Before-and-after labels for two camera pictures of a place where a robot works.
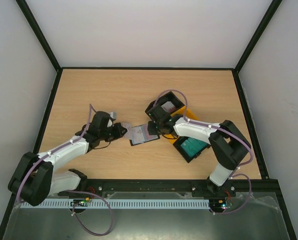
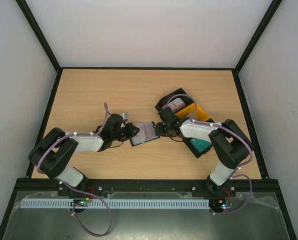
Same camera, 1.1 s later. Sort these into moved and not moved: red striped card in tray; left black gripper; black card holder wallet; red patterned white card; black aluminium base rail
Moved: left black gripper; red patterned white card
Not moved: black aluminium base rail; black card holder wallet; red striped card in tray
